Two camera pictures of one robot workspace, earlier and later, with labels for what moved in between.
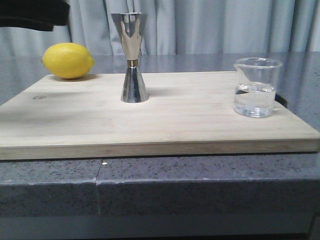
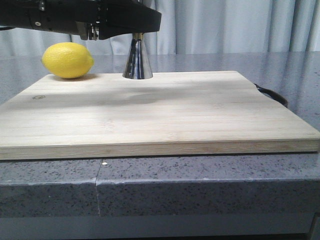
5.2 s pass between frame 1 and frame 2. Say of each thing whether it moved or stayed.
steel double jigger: moved
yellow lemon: stayed
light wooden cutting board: stayed
